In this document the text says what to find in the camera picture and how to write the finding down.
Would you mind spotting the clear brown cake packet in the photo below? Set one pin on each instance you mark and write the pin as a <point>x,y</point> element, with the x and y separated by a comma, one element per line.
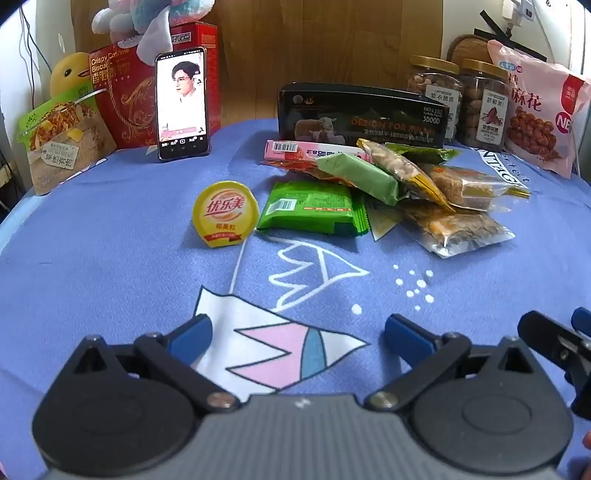
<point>466,184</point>

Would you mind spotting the dark green snack packet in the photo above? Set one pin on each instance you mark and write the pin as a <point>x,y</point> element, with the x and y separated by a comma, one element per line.
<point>429,154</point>

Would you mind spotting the blue printed tablecloth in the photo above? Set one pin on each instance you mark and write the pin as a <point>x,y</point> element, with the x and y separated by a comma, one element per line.
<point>115,258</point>

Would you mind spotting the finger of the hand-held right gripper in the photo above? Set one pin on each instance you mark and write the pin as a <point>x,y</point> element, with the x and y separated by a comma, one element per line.
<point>582,319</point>
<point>540,330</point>

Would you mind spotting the pink fried dough bag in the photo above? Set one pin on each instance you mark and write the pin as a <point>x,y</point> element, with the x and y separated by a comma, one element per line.
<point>540,92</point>

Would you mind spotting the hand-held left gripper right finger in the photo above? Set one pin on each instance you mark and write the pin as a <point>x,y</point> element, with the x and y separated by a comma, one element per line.
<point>408,334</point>

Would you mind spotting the yellow duck plush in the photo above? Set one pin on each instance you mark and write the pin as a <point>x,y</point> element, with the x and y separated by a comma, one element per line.
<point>69,74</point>

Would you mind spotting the black rectangular tin box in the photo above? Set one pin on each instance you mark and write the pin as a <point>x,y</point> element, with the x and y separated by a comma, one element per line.
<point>369,106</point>

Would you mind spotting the light green wrapped bar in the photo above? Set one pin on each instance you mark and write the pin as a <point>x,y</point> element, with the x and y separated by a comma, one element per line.
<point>355,177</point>

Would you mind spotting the gold-lid jar of pecans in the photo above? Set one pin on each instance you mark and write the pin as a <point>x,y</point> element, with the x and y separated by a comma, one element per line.
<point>480,87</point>

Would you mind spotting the clear seed packet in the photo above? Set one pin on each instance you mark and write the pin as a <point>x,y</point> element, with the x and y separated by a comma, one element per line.
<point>461,230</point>

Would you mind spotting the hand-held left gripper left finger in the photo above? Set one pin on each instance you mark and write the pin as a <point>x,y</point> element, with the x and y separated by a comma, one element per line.
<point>191,334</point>

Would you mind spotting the yellow-lid jelly cup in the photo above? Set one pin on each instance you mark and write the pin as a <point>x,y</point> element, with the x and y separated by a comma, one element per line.
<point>226,212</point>

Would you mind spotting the green wafer packet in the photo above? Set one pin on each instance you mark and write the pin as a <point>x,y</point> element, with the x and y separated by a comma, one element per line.
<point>304,207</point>

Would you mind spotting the plain red carton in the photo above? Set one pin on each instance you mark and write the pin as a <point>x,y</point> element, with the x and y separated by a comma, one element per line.
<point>212,69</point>

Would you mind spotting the yellow-edged mixed nuts packet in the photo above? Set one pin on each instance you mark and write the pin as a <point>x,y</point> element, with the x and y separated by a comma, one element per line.
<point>397,168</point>

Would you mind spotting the gold-lid jar of nuts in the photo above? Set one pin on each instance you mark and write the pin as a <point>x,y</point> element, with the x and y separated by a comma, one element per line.
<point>431,83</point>

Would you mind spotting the smartphone with lit screen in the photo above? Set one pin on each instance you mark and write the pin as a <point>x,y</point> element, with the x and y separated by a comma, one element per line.
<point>180,92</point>

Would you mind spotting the orange-red snack packet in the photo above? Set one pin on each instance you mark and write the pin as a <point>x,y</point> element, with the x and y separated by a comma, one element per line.
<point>300,168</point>

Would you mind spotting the pink candy box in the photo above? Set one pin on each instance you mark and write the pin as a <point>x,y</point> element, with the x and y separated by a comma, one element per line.
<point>286,150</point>

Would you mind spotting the small white yellow packet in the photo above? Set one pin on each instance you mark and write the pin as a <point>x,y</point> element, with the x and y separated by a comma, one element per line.
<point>381,221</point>

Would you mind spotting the red gold-patterned biscuit box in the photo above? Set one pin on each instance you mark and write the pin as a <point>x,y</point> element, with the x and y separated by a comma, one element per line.
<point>129,101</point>

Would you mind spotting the green standing snack bag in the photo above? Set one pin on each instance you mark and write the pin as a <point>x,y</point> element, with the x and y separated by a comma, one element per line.
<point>60,152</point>

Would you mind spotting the white power strip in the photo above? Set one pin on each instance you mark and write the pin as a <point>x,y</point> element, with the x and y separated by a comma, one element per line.
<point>521,11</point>

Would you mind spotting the pastel plush toy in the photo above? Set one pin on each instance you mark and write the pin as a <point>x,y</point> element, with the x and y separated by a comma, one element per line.
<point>138,18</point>

